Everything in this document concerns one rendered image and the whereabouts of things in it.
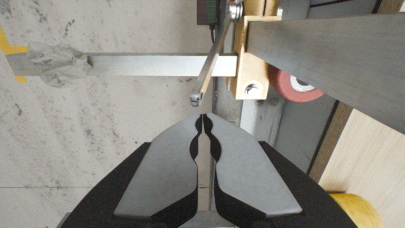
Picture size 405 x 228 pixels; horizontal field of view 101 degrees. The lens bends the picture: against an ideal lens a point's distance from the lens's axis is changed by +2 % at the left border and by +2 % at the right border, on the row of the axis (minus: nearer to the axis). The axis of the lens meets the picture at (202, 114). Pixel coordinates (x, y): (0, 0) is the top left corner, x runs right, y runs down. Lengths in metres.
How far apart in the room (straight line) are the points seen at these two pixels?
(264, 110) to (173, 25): 0.76
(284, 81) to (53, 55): 0.31
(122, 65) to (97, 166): 1.57
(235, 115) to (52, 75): 0.39
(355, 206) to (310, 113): 0.21
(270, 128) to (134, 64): 0.50
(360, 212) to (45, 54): 0.53
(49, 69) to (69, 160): 1.58
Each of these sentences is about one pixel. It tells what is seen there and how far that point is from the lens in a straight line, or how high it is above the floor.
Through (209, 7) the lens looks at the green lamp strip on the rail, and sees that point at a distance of 0.41.
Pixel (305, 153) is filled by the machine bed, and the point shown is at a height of 0.78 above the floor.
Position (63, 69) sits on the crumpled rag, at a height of 0.88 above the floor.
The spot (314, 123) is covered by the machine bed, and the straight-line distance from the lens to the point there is 0.49.
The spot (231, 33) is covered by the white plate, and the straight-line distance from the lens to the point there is 0.33.
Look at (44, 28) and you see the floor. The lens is 1.43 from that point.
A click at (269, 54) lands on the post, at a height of 0.96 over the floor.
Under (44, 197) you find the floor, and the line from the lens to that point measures 2.43.
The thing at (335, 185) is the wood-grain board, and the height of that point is 0.90.
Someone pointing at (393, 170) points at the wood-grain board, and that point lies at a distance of 0.47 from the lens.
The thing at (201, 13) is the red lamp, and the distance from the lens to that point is 0.41.
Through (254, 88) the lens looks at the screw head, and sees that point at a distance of 0.26.
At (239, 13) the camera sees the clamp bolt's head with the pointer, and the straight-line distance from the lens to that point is 0.27.
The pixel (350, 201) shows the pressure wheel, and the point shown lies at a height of 0.94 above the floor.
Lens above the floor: 1.12
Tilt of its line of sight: 62 degrees down
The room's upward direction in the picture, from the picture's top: 178 degrees clockwise
